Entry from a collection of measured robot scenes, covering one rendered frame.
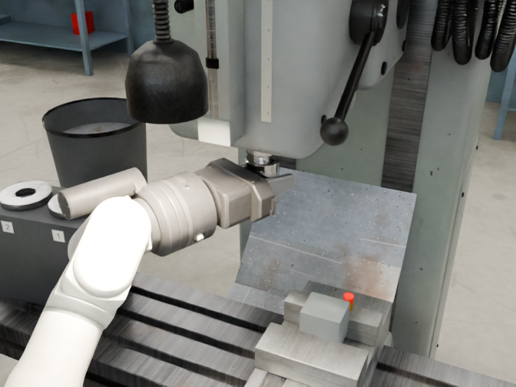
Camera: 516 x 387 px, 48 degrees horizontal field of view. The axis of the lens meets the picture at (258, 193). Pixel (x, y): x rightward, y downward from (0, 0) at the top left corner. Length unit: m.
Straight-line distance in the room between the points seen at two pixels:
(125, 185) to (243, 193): 0.14
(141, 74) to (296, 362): 0.48
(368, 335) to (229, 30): 0.51
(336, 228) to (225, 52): 0.65
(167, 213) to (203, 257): 2.14
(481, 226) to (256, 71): 2.68
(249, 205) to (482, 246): 2.41
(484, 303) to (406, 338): 1.37
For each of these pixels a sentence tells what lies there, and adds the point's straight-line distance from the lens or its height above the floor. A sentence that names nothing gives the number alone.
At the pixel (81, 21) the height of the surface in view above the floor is 0.48.
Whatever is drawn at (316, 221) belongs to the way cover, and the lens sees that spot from 1.18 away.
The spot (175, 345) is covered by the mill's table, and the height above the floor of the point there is 0.91.
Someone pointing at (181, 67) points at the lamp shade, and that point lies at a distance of 0.49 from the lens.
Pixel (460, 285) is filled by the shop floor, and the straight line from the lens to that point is 2.76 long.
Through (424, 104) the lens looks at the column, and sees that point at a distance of 1.08.
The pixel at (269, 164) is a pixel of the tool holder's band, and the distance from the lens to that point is 0.76.
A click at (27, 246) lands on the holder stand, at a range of 1.08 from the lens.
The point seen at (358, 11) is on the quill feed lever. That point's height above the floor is 1.46.
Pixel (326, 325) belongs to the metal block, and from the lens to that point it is 0.85.
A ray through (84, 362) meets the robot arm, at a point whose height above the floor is 1.17.
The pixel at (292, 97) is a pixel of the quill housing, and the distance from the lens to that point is 0.62.
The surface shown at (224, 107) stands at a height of 1.38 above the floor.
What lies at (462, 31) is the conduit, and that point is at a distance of 0.85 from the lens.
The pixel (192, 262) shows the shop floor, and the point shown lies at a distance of 2.77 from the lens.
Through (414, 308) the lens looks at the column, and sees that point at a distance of 1.29.
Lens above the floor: 1.60
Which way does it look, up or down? 29 degrees down
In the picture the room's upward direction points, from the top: straight up
